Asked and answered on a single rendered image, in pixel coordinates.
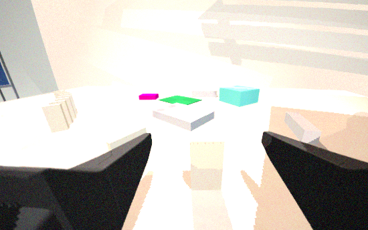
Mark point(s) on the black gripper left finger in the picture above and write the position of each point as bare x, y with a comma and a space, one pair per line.
94, 195

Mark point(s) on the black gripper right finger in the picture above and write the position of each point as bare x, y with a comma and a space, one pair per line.
331, 189

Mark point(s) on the magenta rectangular block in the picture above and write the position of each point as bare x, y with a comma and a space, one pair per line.
152, 96

